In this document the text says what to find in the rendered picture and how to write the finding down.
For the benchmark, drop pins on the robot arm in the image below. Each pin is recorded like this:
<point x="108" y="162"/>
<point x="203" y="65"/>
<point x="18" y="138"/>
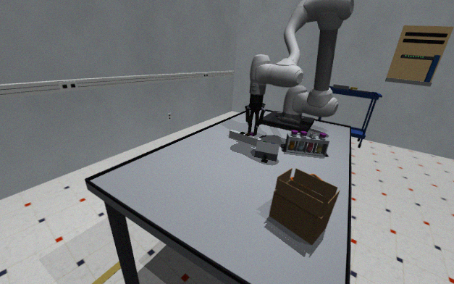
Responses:
<point x="319" y="102"/>

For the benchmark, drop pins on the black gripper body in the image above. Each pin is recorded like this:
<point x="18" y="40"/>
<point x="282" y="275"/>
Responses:
<point x="256" y="101"/>

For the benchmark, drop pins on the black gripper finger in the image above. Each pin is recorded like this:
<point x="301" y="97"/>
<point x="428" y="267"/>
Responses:
<point x="258" y="120"/>
<point x="249" y="117"/>

